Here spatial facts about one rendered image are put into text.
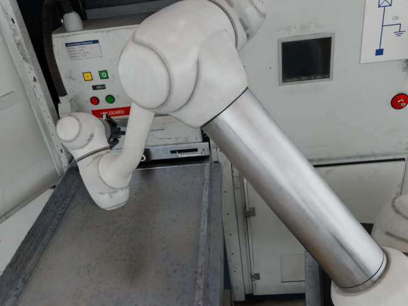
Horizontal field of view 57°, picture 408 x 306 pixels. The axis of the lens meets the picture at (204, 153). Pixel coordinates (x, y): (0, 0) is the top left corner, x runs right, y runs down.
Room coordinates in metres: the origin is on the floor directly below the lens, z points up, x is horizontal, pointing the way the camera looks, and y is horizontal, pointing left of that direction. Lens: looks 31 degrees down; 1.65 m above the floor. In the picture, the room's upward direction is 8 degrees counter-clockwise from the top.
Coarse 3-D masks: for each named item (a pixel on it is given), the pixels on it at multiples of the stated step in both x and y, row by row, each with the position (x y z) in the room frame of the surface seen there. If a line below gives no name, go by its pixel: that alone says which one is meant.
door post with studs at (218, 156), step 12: (216, 156) 1.26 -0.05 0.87; (228, 168) 1.25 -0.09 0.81; (228, 180) 1.25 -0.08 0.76; (228, 192) 1.25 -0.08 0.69; (228, 204) 1.25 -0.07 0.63; (228, 216) 1.25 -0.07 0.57; (240, 264) 1.25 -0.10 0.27; (240, 276) 1.25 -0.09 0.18; (240, 288) 1.25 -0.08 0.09; (240, 300) 1.25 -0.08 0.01
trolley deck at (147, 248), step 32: (160, 192) 1.11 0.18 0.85; (192, 192) 1.08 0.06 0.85; (64, 224) 1.01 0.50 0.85; (96, 224) 0.98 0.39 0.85; (128, 224) 0.96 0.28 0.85; (160, 224) 0.94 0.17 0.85; (192, 224) 0.92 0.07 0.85; (64, 256) 0.85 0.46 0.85; (96, 256) 0.84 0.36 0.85; (128, 256) 0.82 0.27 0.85; (160, 256) 0.80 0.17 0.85; (192, 256) 0.78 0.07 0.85; (32, 288) 0.75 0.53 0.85; (64, 288) 0.73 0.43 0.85; (96, 288) 0.71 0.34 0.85; (128, 288) 0.70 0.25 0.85; (160, 288) 0.68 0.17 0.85; (192, 288) 0.67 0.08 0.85
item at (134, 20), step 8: (112, 16) 1.56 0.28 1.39; (120, 16) 1.53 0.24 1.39; (128, 16) 1.51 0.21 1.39; (136, 16) 1.48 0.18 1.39; (144, 16) 1.46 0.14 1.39; (88, 24) 1.47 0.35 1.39; (96, 24) 1.44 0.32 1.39; (104, 24) 1.42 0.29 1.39; (112, 24) 1.40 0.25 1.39; (120, 24) 1.38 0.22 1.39; (128, 24) 1.36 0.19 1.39; (136, 24) 1.32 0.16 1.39; (56, 32) 1.40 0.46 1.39; (64, 32) 1.38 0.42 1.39; (72, 32) 1.35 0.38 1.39; (80, 32) 1.34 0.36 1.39; (200, 128) 1.31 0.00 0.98
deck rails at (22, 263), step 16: (64, 176) 1.22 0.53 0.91; (80, 176) 1.29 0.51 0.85; (208, 176) 1.07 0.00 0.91; (64, 192) 1.17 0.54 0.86; (208, 192) 0.98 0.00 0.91; (48, 208) 1.05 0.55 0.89; (64, 208) 1.09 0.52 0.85; (208, 208) 0.92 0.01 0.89; (32, 224) 0.95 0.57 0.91; (48, 224) 1.01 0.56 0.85; (208, 224) 0.87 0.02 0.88; (32, 240) 0.91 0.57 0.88; (48, 240) 0.93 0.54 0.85; (208, 240) 0.82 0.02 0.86; (16, 256) 0.82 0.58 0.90; (32, 256) 0.87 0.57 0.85; (208, 256) 0.77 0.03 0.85; (16, 272) 0.80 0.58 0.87; (208, 272) 0.71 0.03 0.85; (0, 288) 0.72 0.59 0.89; (16, 288) 0.75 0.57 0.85; (208, 288) 0.66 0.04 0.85; (0, 304) 0.70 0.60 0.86; (192, 304) 0.62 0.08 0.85
